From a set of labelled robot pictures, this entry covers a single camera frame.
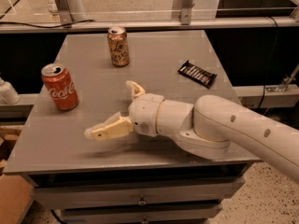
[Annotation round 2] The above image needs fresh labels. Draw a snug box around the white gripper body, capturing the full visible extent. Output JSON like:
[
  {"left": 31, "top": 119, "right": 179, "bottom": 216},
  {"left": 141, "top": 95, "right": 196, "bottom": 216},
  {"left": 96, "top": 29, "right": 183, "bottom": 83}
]
[{"left": 128, "top": 93, "right": 164, "bottom": 137}]

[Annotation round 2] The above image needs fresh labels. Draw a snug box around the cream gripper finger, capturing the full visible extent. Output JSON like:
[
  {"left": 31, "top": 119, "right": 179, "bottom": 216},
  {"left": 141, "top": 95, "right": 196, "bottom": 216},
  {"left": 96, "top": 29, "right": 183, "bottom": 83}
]
[
  {"left": 125, "top": 80, "right": 146, "bottom": 99},
  {"left": 84, "top": 112, "right": 134, "bottom": 141}
]

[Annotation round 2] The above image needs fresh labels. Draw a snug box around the red Coca-Cola can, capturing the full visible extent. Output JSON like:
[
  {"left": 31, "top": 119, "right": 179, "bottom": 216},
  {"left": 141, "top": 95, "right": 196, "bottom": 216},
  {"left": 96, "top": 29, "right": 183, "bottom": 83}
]
[{"left": 41, "top": 63, "right": 78, "bottom": 111}]

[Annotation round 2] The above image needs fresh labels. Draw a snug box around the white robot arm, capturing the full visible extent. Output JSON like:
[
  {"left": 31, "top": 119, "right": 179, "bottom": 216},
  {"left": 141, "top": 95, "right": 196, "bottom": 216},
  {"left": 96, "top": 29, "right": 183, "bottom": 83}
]
[{"left": 84, "top": 80, "right": 299, "bottom": 183}]

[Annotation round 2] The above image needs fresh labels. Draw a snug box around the gold LaCroix can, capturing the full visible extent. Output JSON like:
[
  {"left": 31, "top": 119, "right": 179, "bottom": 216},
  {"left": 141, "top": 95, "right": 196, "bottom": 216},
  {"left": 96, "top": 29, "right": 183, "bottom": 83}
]
[{"left": 107, "top": 26, "right": 130, "bottom": 67}]

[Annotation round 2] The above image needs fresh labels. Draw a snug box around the grey drawer cabinet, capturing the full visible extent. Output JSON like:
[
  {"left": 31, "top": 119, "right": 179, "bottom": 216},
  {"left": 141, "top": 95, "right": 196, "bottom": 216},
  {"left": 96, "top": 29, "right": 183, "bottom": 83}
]
[{"left": 2, "top": 30, "right": 269, "bottom": 224}]

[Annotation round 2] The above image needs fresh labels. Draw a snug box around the black snack bar wrapper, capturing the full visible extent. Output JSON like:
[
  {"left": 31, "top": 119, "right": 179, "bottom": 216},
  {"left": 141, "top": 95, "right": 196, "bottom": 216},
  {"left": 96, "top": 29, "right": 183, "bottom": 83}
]
[{"left": 178, "top": 61, "right": 217, "bottom": 89}]

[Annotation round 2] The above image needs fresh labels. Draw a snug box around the upper grey drawer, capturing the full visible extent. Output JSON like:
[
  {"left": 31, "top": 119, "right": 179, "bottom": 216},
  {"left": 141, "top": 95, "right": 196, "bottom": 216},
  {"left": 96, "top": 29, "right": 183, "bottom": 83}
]
[{"left": 31, "top": 176, "right": 245, "bottom": 209}]

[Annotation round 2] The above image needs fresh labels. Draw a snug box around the grey drawer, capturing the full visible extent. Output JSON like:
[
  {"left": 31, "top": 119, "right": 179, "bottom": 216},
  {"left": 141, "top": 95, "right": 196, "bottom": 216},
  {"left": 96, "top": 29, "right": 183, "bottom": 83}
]
[
  {"left": 31, "top": 176, "right": 245, "bottom": 209},
  {"left": 62, "top": 203, "right": 222, "bottom": 224}
]

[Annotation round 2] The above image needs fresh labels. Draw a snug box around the lower grey drawer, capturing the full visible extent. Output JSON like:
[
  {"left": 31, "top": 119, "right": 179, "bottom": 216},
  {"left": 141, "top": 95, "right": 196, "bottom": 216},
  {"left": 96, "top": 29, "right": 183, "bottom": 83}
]
[{"left": 62, "top": 203, "right": 222, "bottom": 224}]

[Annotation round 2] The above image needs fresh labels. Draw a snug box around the white pipe fitting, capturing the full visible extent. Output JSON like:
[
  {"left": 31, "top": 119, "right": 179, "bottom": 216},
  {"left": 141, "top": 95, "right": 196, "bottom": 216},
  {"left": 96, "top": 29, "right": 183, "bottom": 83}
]
[{"left": 0, "top": 78, "right": 21, "bottom": 105}]

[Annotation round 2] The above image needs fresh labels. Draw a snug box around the brown cardboard box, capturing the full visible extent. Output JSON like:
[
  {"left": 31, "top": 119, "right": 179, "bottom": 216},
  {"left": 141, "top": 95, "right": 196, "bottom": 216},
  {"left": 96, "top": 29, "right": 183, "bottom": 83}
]
[{"left": 0, "top": 126, "right": 35, "bottom": 224}]

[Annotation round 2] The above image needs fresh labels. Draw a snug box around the grey metal rail frame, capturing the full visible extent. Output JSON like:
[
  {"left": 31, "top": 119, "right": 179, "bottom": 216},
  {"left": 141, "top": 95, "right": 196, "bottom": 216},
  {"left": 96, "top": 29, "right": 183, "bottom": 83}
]
[{"left": 0, "top": 17, "right": 299, "bottom": 34}]

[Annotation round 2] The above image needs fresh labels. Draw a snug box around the black cable on ledge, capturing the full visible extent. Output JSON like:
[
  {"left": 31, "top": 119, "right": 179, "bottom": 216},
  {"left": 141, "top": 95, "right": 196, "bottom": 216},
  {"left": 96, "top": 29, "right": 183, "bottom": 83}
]
[{"left": 0, "top": 19, "right": 96, "bottom": 29}]

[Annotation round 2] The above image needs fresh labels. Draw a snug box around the metal bracket post right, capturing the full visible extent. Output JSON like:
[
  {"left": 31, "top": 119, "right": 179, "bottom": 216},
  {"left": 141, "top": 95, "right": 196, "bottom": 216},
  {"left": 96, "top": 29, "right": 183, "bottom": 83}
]
[{"left": 179, "top": 0, "right": 194, "bottom": 25}]

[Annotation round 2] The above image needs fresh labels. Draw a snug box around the metal bracket post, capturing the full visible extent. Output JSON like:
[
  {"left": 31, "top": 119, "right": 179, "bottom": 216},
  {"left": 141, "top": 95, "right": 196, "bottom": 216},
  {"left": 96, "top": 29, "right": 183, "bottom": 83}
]
[
  {"left": 179, "top": 0, "right": 194, "bottom": 25},
  {"left": 54, "top": 0, "right": 73, "bottom": 27}
]

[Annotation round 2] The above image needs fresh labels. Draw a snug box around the metal bracket post left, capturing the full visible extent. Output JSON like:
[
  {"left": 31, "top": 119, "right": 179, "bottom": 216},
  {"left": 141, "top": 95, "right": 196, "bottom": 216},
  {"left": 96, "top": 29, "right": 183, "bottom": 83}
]
[{"left": 54, "top": 0, "right": 73, "bottom": 27}]

